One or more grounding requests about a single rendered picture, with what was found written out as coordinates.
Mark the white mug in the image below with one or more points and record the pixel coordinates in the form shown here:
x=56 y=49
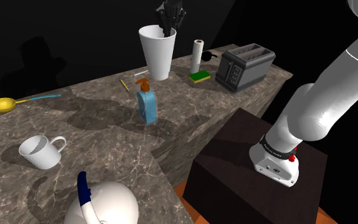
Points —
x=39 y=152

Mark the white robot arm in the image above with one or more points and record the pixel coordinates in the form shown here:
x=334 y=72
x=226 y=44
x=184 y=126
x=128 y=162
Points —
x=324 y=105

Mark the white pen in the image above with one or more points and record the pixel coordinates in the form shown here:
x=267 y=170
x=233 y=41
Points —
x=140 y=73

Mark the green and yellow sponge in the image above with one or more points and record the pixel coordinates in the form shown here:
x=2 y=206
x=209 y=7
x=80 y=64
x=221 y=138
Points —
x=199 y=76

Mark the small black round object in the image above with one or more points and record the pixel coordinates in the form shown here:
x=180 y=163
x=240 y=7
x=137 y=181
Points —
x=207 y=56

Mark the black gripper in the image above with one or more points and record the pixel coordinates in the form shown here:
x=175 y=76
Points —
x=170 y=14

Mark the blue soap dispenser bottle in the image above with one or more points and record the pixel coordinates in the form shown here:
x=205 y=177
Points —
x=147 y=104

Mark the dark robot stand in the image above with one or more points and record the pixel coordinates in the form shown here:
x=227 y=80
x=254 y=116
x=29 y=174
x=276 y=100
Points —
x=247 y=192

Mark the tall white cup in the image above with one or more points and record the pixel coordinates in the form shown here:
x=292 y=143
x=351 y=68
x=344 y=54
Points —
x=157 y=52

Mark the grey toaster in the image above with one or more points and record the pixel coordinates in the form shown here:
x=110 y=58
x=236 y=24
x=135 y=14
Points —
x=243 y=66

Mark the yellow pencil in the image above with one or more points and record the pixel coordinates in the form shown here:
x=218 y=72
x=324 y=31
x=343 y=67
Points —
x=124 y=85

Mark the white paper towel roll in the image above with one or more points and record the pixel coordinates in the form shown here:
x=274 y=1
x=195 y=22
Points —
x=196 y=57

